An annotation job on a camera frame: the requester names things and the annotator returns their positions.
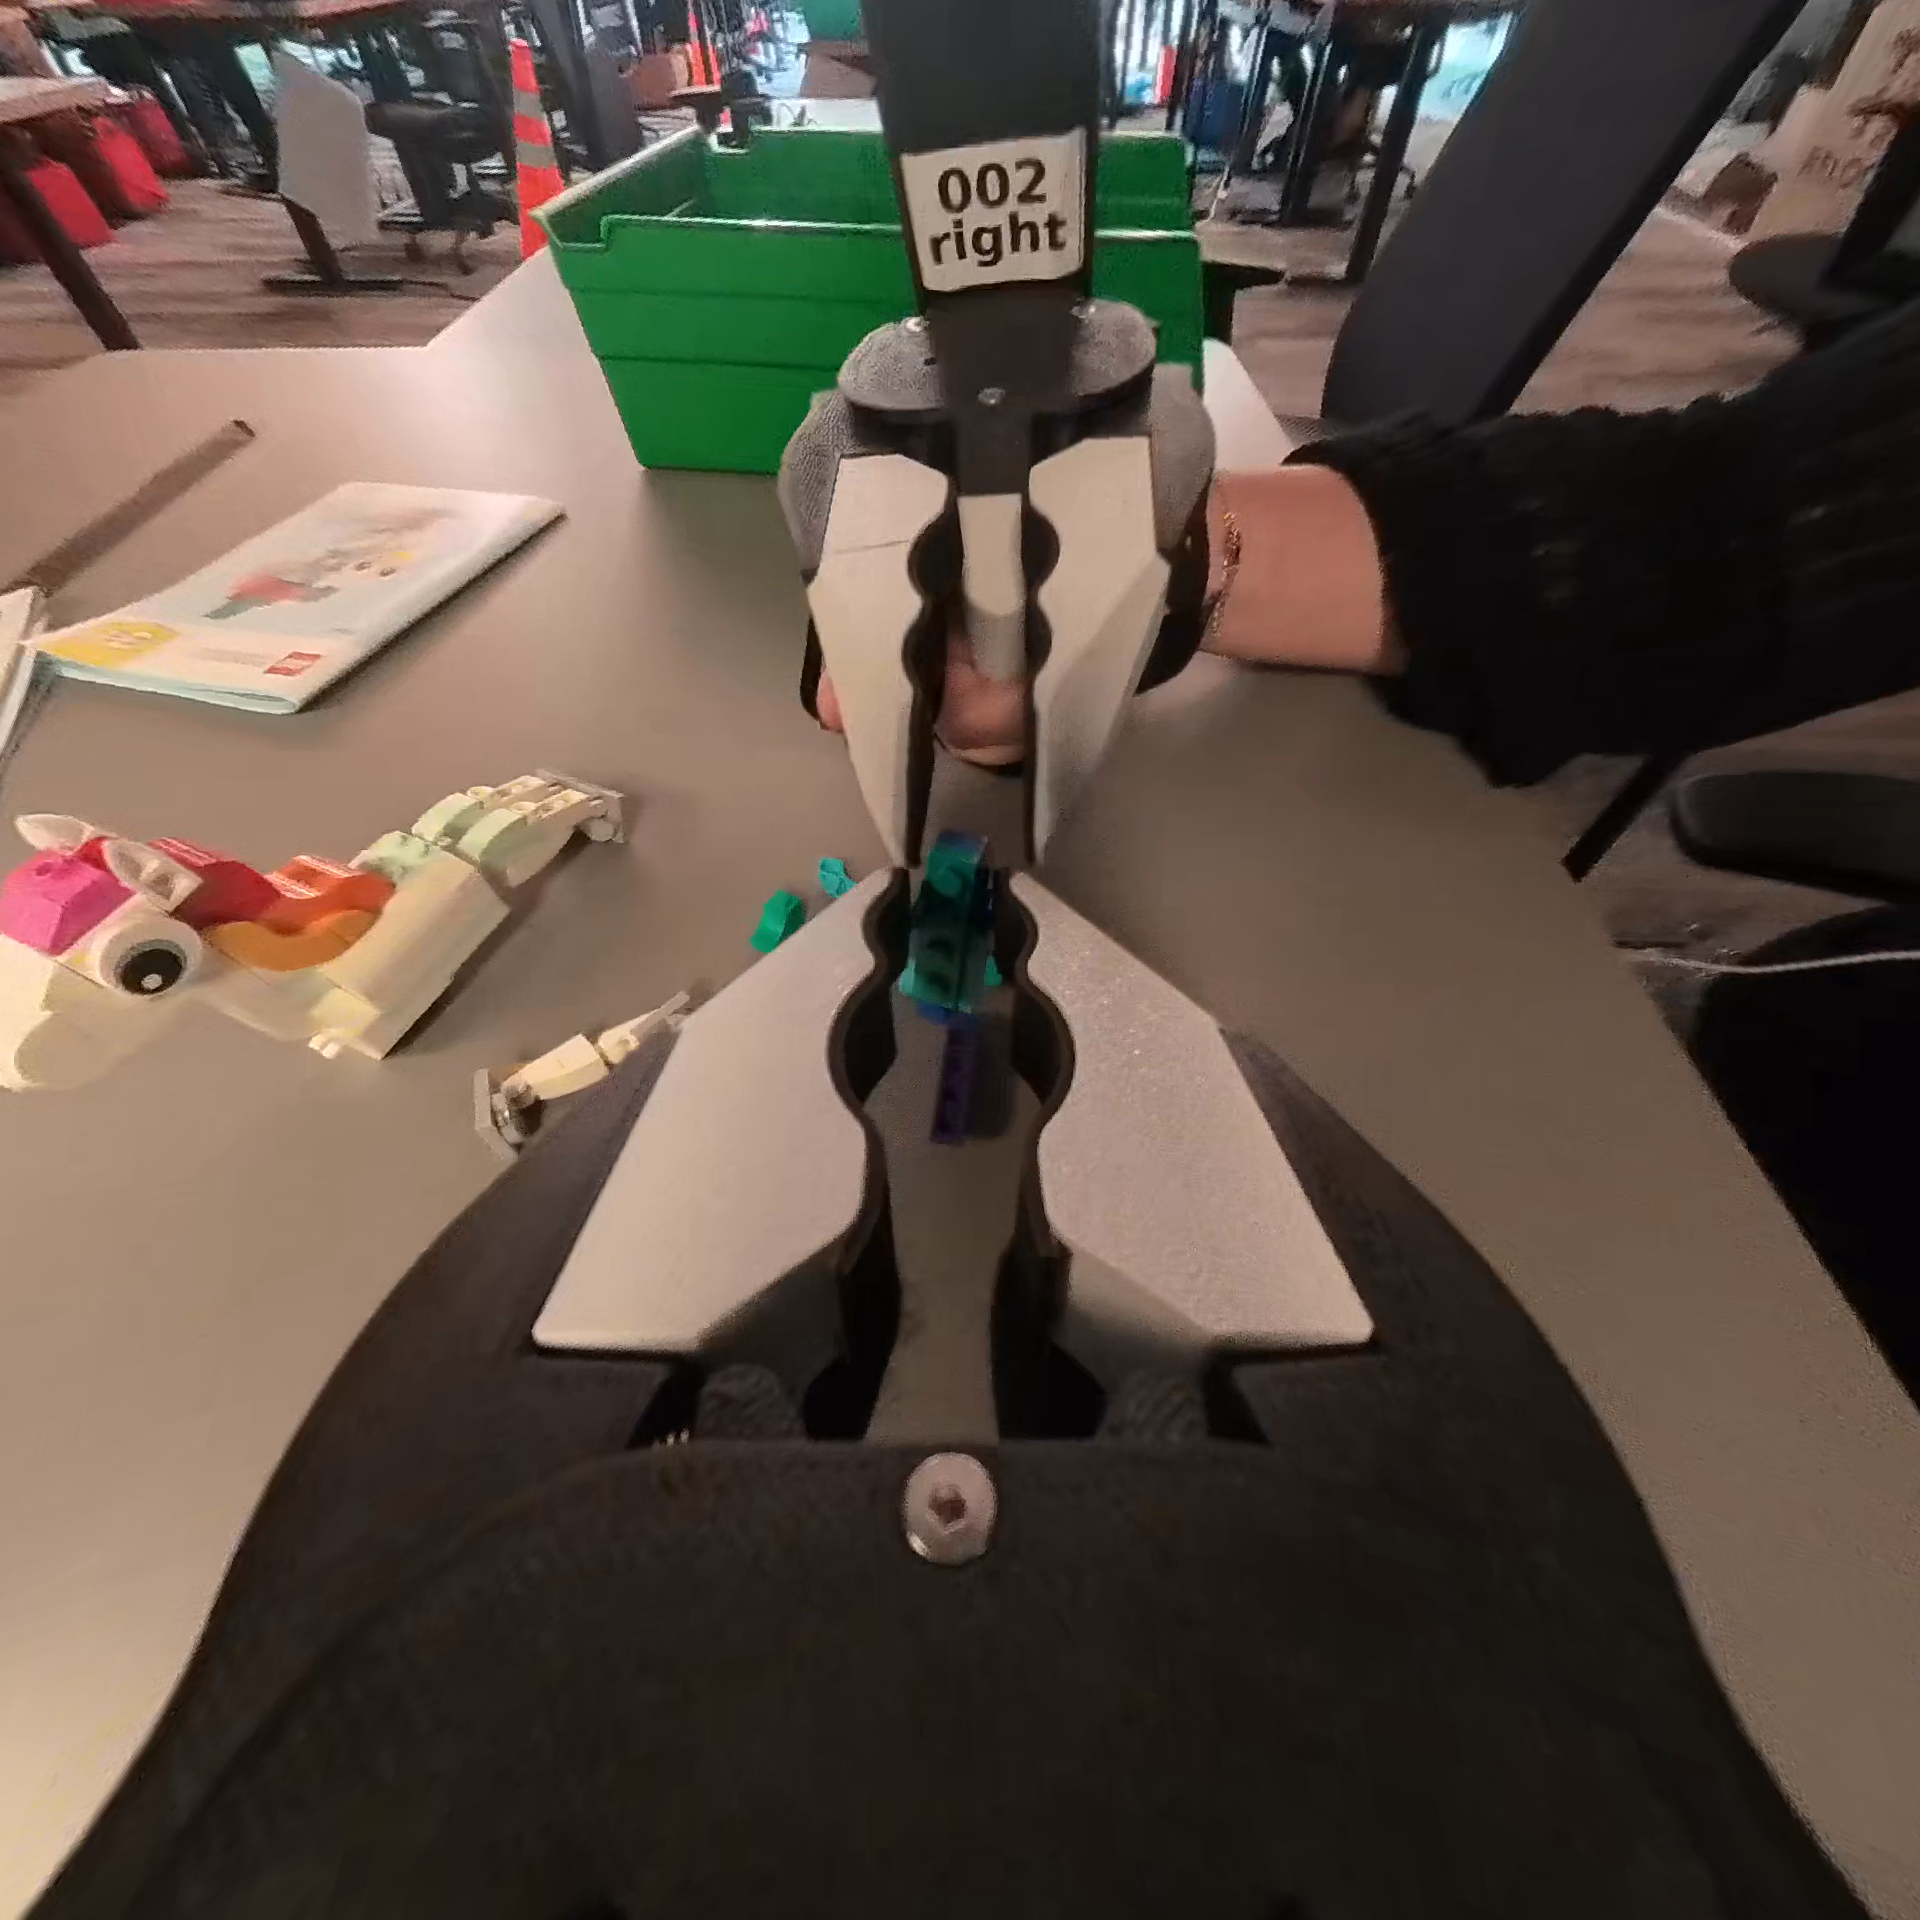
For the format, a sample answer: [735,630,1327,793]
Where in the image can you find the row of red bags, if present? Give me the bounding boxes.
[0,88,171,268]

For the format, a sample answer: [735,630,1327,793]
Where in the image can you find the stacked pale instruction booklets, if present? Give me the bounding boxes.
[0,584,48,757]

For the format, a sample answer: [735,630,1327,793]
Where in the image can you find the black office chair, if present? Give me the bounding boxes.
[362,14,507,238]

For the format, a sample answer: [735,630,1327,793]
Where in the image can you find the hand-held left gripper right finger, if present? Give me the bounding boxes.
[985,869,1376,1401]

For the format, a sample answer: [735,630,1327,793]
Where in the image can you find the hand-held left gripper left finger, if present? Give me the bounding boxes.
[532,869,910,1354]

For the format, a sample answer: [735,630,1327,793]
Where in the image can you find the white panel stand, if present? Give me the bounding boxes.
[269,46,389,288]

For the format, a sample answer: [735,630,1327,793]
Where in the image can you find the small white lego leg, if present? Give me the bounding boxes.
[472,989,694,1164]

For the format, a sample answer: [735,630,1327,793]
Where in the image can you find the white lego unicorn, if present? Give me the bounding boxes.
[0,769,630,1099]

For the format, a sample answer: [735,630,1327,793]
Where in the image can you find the black mesh chair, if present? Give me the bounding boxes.
[1320,0,1817,888]

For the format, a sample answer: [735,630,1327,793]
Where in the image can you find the purple lego brick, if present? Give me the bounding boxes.
[931,1018,1009,1152]

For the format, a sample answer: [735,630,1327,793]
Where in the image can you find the green plastic bin stack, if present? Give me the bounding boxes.
[532,123,1210,476]

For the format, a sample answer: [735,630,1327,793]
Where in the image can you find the white cable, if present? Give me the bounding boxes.
[1616,933,1920,985]

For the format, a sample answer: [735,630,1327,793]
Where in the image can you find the black chair armrest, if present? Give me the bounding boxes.
[1667,771,1920,906]

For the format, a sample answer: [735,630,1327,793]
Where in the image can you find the orange traffic cone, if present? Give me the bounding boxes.
[504,35,568,262]

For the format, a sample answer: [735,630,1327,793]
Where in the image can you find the lego instruction booklet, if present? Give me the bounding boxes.
[27,480,568,718]

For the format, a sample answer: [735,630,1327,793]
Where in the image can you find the person's right forearm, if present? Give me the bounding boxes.
[1199,290,1920,793]

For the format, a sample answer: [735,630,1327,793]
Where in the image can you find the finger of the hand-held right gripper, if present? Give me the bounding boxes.
[1025,436,1199,871]
[806,451,968,876]

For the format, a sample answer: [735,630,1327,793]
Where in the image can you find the teal and blue lego assembly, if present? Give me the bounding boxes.
[902,830,1009,1031]

